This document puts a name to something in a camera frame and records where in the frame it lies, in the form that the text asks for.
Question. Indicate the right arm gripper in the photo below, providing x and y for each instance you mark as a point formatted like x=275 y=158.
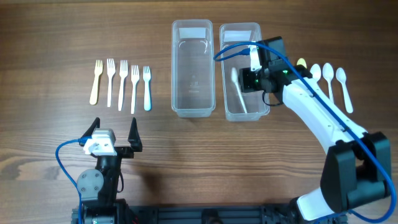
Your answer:
x=245 y=80

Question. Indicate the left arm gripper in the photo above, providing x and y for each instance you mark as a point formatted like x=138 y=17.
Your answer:
x=134 y=139

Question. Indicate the white plastic spoon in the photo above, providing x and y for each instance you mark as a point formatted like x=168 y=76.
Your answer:
x=234 y=79
x=341 y=77
x=328 y=74
x=316 y=72

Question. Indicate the yellow plastic spoon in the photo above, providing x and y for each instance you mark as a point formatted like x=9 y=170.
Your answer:
x=302 y=62

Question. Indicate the white plastic fork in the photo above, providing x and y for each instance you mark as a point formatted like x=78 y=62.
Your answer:
x=135 y=77
x=123 y=73
x=111 y=70

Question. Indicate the light blue plastic fork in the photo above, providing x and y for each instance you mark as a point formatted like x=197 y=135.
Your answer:
x=147 y=78

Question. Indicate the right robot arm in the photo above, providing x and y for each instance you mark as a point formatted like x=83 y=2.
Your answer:
x=356 y=176

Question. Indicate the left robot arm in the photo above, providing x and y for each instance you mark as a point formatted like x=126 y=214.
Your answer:
x=98 y=187

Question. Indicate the right clear plastic container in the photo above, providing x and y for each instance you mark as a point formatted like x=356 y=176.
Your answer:
x=251 y=106

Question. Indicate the clear plastic container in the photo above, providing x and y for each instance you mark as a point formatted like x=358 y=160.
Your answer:
x=251 y=106
x=193 y=68

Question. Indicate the left clear plastic container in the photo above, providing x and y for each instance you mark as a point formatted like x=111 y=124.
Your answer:
x=193 y=68

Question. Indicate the yellow plastic fork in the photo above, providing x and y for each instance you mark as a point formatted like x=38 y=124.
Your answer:
x=94 y=91

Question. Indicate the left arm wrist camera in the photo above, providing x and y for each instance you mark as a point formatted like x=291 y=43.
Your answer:
x=101 y=143

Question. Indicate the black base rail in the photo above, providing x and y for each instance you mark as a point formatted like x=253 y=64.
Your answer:
x=265 y=214

